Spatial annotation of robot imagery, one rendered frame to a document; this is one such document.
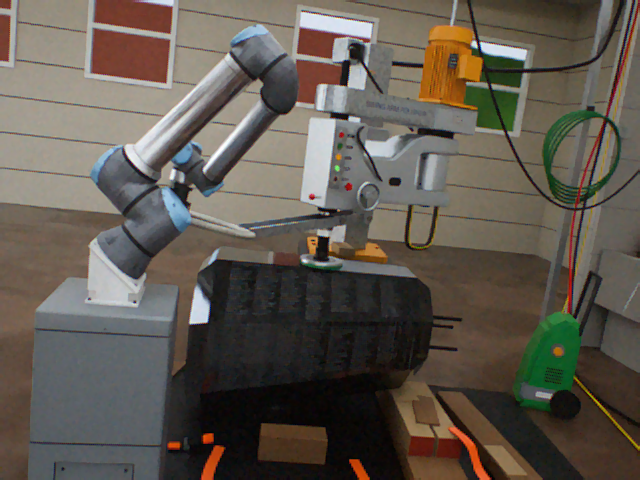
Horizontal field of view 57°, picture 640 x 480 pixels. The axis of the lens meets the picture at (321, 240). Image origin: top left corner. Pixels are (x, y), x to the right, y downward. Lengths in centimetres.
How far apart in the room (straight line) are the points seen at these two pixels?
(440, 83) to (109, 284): 202
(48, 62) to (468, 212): 664
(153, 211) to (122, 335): 39
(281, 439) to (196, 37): 710
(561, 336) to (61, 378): 279
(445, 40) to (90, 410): 241
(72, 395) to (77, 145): 738
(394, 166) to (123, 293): 159
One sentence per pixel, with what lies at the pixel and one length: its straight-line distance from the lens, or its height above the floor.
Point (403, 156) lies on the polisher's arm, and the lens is 306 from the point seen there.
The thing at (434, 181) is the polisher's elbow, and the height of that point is 130.
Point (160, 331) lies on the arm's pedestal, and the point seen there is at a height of 81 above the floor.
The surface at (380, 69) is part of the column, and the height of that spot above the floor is 191.
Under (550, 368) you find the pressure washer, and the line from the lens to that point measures 385.
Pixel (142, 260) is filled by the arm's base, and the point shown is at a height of 99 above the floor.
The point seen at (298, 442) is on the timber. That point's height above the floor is 11.
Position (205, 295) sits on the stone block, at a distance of 278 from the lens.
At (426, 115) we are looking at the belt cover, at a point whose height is 163.
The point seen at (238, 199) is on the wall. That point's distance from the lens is 905.
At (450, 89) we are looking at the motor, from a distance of 326.
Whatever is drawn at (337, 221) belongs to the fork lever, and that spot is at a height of 106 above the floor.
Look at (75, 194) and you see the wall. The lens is 927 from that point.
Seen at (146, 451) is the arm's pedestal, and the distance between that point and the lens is 207.
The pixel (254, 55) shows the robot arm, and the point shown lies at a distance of 185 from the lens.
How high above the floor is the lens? 144
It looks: 10 degrees down
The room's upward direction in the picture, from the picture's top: 7 degrees clockwise
